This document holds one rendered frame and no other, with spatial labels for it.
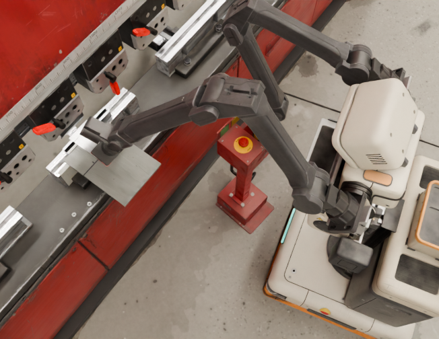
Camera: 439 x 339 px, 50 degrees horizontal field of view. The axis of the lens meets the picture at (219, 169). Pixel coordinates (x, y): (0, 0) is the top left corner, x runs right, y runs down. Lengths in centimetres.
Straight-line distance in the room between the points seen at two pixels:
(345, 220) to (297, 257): 93
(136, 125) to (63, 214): 56
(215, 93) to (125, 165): 62
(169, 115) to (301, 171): 34
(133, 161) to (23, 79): 48
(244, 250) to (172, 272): 38
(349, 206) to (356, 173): 10
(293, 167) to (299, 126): 163
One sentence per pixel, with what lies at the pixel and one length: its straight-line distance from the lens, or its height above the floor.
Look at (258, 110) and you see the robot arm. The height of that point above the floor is 154.
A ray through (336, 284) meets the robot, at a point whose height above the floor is 28.
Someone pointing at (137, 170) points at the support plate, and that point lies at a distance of 152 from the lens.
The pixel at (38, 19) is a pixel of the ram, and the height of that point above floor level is 155.
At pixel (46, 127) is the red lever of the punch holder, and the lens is 132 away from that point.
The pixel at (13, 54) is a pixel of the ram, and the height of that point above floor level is 152.
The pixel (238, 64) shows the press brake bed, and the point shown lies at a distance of 205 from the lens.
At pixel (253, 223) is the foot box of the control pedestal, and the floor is 1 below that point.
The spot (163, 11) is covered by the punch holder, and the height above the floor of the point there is 123.
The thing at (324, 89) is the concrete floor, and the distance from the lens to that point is 291.
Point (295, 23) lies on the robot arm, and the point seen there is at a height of 133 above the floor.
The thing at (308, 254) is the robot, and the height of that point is 28.
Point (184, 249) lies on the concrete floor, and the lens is 245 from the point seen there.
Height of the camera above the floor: 238
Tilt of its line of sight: 66 degrees down
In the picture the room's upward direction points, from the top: straight up
